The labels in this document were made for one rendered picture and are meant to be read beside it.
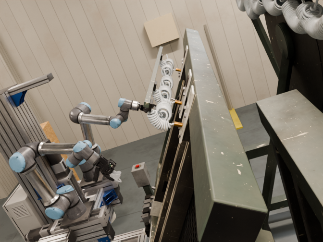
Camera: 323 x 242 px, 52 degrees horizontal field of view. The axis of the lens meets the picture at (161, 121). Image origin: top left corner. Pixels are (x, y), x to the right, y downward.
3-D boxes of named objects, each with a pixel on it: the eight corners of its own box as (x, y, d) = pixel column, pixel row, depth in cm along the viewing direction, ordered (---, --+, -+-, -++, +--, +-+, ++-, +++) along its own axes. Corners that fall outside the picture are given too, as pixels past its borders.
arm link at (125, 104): (118, 104, 265) (120, 95, 261) (131, 107, 266) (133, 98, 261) (117, 109, 259) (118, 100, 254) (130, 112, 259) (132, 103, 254)
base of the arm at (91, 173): (82, 184, 286) (77, 174, 282) (86, 174, 299) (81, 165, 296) (98, 179, 283) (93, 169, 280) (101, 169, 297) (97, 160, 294)
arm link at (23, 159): (74, 205, 234) (29, 142, 218) (63, 220, 221) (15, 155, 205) (61, 209, 239) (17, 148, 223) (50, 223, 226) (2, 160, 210)
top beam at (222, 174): (194, 43, 262) (182, 40, 262) (198, 30, 258) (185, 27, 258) (251, 256, 59) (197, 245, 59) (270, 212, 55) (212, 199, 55)
